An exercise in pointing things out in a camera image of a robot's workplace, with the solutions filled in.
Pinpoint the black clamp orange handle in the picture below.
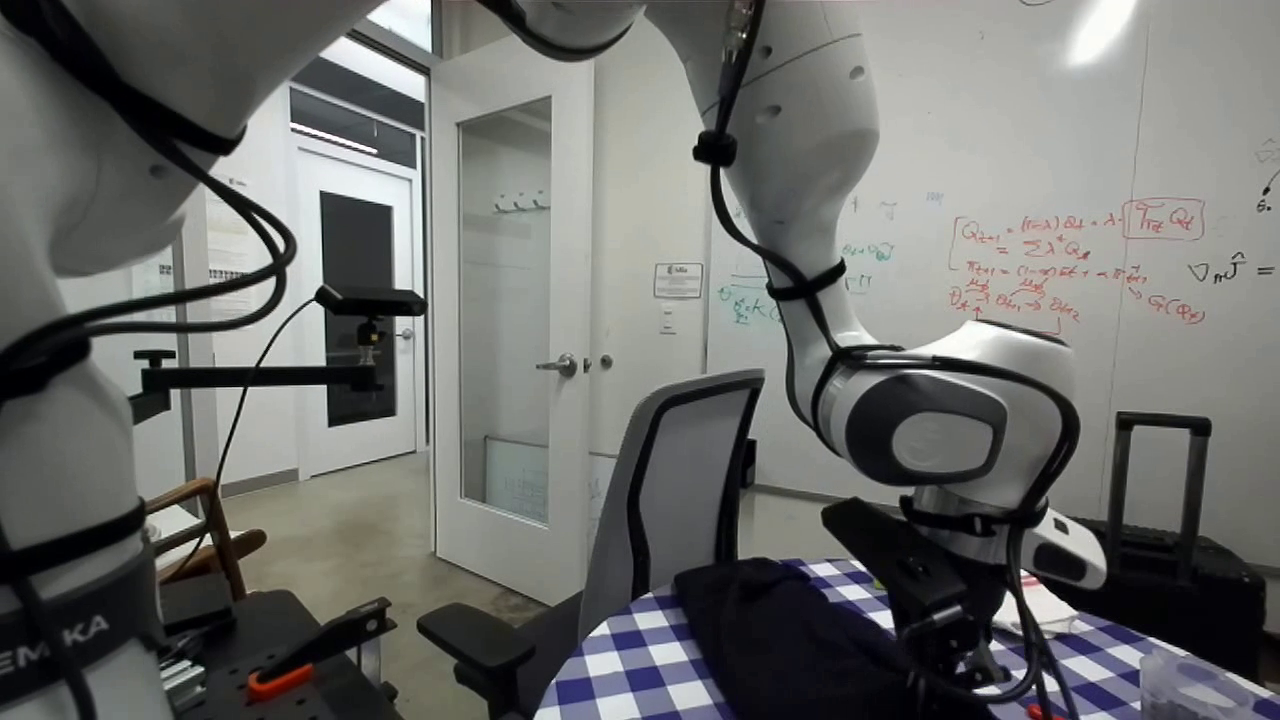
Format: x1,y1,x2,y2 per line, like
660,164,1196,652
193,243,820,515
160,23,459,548
246,595,397,703

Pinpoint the wooden chair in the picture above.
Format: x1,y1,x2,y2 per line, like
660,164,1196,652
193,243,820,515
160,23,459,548
144,478,267,595

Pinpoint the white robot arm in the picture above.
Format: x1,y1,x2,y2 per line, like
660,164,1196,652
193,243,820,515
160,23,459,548
479,0,1109,699

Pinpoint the clear plastic cup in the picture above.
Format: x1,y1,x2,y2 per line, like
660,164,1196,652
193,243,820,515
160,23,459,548
1139,649,1247,720

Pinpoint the white door with glass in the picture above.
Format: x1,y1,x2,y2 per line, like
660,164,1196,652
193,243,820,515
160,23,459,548
432,53,598,604

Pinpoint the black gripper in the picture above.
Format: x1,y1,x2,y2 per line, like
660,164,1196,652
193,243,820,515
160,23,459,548
820,499,1009,691

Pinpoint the camera on black stand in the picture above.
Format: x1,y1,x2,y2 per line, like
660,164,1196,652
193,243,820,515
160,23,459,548
130,279,432,427

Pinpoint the white mesh office chair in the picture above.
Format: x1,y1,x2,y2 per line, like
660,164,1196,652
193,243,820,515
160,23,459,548
415,368,766,720

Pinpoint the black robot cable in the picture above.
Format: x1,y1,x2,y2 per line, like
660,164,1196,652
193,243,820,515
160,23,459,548
0,0,305,403

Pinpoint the blue white checkered tablecloth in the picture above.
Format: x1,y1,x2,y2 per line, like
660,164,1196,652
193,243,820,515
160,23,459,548
531,588,1280,720

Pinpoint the black suitcase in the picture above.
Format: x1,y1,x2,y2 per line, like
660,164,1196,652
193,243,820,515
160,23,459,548
1077,414,1267,675

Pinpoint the black cloth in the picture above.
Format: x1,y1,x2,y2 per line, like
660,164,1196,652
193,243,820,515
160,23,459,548
674,562,993,720

